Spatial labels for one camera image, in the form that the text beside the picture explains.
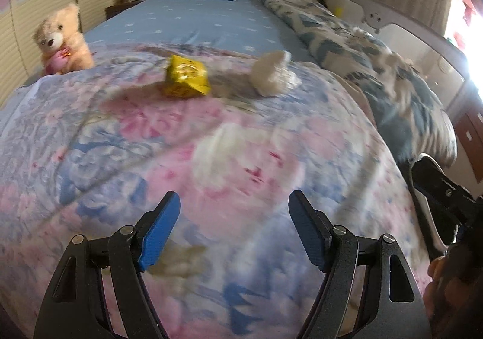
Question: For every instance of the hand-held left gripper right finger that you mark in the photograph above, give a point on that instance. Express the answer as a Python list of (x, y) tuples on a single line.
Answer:
[(307, 229)]

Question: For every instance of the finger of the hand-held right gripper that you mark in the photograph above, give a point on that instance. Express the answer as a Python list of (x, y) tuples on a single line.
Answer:
[(434, 176)]

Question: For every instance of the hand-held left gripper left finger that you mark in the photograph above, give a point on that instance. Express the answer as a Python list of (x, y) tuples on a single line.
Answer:
[(160, 233)]

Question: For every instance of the white tissue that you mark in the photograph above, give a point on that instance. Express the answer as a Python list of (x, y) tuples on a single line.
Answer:
[(219, 156)]

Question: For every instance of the person's right hand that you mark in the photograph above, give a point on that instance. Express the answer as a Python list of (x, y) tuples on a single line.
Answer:
[(437, 271)]

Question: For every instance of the brown wooden cabinet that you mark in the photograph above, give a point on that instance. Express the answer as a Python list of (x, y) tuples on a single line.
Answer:
[(469, 135)]

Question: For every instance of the pink floral blanket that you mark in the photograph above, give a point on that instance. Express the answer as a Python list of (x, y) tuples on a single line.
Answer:
[(132, 158)]

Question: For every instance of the grey crib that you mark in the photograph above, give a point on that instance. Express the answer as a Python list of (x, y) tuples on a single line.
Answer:
[(400, 25)]

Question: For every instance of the yellow snack packet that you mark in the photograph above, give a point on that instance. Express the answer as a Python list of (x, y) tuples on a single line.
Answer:
[(186, 76)]

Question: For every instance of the white crumpled plastic bag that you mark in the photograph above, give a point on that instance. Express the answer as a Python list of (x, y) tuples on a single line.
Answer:
[(271, 75)]

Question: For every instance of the blue white patterned quilt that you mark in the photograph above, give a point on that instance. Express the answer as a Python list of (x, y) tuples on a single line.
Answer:
[(339, 33)]

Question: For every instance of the blue bed sheet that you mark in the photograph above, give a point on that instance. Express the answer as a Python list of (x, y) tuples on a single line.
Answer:
[(188, 29)]

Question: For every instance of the beige teddy bear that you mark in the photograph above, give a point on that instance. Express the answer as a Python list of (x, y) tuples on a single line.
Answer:
[(60, 41)]

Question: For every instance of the dark wooden nightstand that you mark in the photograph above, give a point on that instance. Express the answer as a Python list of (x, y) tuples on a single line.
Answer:
[(117, 9)]

